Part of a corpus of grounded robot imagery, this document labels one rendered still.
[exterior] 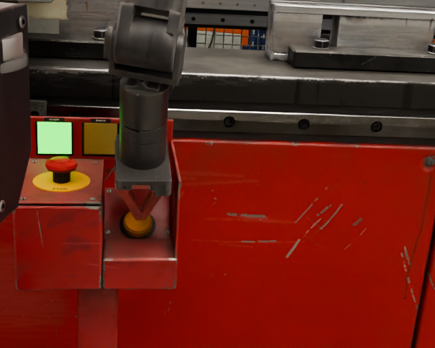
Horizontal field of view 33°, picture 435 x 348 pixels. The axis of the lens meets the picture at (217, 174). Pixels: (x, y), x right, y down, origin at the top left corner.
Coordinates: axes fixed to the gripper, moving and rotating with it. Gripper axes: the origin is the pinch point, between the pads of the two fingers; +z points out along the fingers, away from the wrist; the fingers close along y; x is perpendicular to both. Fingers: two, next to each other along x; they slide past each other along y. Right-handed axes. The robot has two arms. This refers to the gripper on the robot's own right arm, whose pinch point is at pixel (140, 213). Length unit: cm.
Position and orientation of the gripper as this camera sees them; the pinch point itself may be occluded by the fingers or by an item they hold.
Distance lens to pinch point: 96.3
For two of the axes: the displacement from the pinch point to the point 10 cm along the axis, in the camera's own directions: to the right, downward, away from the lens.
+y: -1.1, -5.9, 8.0
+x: -9.9, 0.0, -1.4
